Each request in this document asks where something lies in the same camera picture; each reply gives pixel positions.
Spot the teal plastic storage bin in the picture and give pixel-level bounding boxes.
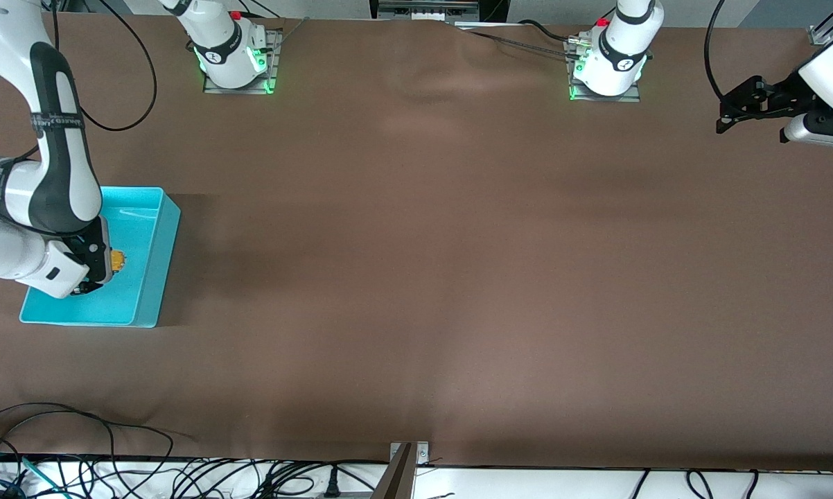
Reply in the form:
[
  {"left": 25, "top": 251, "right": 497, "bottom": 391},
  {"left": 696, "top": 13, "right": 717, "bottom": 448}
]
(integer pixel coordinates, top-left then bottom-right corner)
[{"left": 19, "top": 186, "right": 182, "bottom": 329}]

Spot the brown table cloth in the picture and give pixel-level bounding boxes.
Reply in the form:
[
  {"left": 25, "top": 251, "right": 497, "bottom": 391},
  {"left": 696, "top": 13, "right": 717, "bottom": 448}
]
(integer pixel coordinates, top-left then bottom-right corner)
[{"left": 0, "top": 12, "right": 833, "bottom": 471}]

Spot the grey power strip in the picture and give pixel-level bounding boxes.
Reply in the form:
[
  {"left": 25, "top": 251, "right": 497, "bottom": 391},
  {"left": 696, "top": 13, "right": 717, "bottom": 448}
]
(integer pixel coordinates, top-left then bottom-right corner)
[{"left": 377, "top": 0, "right": 480, "bottom": 22}]

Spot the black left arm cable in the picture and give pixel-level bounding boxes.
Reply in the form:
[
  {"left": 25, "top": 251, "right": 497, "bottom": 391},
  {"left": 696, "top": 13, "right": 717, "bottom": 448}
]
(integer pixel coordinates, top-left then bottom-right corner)
[{"left": 703, "top": 0, "right": 730, "bottom": 102}]

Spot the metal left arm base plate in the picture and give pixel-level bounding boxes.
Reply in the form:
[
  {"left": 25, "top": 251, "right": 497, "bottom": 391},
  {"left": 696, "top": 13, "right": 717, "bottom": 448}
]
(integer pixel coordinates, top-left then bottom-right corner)
[{"left": 564, "top": 38, "right": 642, "bottom": 103}]

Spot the long black floor cable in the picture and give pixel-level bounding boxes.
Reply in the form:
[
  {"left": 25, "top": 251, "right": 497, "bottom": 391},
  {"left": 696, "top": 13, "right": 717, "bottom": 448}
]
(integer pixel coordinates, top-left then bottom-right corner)
[{"left": 0, "top": 402, "right": 195, "bottom": 499}]

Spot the black cable at arm base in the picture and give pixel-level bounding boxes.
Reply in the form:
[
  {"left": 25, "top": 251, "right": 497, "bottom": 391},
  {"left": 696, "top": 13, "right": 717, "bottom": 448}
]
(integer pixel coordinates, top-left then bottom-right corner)
[{"left": 517, "top": 19, "right": 577, "bottom": 44}]

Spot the teal cable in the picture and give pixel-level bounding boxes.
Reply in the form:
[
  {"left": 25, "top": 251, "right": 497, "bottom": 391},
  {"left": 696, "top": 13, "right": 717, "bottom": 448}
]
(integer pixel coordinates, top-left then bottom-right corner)
[{"left": 0, "top": 452, "right": 64, "bottom": 498}]

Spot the grey braided cable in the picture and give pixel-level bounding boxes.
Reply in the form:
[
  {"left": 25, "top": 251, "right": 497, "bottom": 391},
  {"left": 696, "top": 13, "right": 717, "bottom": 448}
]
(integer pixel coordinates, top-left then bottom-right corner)
[{"left": 453, "top": 24, "right": 577, "bottom": 60}]

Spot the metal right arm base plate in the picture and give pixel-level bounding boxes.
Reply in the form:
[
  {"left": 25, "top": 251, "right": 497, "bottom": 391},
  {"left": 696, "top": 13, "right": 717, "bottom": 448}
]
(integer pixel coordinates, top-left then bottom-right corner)
[{"left": 203, "top": 28, "right": 283, "bottom": 95}]

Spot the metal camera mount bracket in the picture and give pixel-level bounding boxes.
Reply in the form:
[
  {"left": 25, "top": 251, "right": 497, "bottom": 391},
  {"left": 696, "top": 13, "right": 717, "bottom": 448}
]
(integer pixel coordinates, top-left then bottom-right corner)
[{"left": 371, "top": 441, "right": 430, "bottom": 499}]

